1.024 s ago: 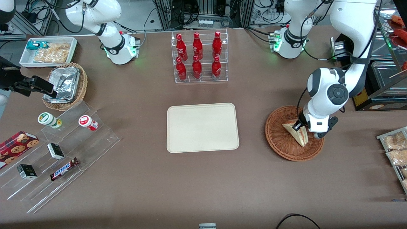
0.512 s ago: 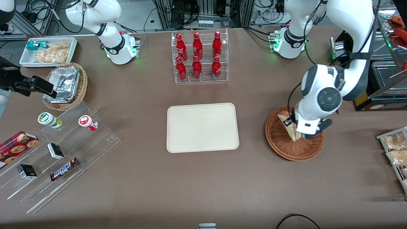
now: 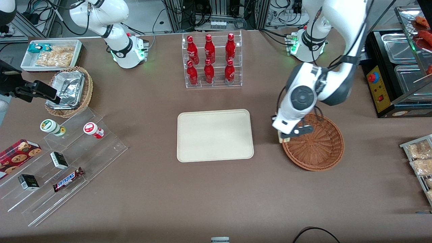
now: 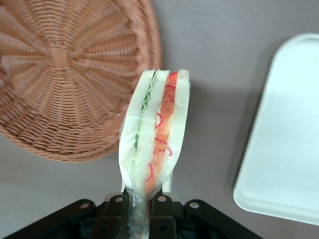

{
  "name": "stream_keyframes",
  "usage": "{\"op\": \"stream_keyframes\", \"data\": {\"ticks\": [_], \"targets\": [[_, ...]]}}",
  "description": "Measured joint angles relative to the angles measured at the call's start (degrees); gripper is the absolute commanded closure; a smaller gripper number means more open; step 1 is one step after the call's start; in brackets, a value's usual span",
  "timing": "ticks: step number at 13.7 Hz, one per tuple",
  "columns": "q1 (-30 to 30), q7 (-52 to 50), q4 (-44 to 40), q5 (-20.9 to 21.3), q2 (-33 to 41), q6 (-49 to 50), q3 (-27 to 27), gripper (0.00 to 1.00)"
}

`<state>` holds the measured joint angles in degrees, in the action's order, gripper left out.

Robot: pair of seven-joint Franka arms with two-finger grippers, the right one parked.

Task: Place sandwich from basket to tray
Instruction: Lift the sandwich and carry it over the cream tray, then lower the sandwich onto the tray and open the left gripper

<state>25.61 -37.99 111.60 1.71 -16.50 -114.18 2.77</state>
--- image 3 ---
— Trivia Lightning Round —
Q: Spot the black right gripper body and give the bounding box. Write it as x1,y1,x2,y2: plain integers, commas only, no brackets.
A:
0,61,23,97

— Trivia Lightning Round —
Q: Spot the brown round wicker basket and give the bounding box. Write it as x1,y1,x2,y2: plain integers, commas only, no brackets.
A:
282,113,345,171

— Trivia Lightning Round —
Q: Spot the aluminium foil tray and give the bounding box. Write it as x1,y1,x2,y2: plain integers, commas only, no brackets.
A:
46,70,85,109

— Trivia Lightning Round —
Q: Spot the white rectangular snack tray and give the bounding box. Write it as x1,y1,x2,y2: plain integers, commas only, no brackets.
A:
20,39,83,73

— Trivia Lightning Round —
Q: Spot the light wicker basket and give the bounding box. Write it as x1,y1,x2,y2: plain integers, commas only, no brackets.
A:
45,66,93,118

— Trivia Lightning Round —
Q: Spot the cream rectangular plastic tray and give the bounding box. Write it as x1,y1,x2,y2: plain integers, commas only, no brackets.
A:
177,109,254,163

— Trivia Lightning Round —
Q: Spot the jar with green sunflower lid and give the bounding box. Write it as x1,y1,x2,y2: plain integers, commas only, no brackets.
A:
40,119,66,137

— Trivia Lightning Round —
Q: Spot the clear bag of chips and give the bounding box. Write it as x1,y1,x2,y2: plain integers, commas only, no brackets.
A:
35,46,75,67

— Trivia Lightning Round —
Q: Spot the teal snack packet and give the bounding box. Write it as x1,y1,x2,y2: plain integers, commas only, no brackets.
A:
28,44,51,54

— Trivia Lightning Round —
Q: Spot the jar with red lid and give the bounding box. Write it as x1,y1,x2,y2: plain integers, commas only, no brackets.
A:
83,122,104,139

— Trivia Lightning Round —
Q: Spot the red plaid cookie box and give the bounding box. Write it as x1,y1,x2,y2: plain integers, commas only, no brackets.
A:
0,139,42,179

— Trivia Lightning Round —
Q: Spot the black box with white label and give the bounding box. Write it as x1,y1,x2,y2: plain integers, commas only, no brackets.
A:
50,152,69,170

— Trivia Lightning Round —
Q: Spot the red cola bottle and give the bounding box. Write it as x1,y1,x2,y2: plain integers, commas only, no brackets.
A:
187,60,198,85
204,34,216,64
187,35,199,64
204,59,215,84
225,33,236,61
224,59,235,84

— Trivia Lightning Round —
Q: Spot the clear acrylic stepped display stand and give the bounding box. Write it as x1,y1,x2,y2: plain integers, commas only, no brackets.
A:
0,106,128,227

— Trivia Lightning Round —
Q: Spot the clear acrylic bottle rack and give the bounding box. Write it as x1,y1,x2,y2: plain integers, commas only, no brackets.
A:
182,30,243,89

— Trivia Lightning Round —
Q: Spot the black food warmer appliance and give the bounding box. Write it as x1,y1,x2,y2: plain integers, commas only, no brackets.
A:
363,5,432,118

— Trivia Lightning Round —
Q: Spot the black box with Face print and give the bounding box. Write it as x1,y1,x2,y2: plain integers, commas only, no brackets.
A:
18,174,40,190

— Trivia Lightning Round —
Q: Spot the Snickers chocolate bar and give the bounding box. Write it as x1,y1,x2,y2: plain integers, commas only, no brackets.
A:
53,167,84,193

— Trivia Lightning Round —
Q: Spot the stainless steel pan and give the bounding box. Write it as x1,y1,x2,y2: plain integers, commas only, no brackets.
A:
381,33,418,63
394,64,432,102

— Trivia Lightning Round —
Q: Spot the black cable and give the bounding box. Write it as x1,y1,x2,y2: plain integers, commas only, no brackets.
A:
292,227,341,243

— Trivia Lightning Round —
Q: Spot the metal wire rack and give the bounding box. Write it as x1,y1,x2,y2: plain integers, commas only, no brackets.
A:
400,134,432,206

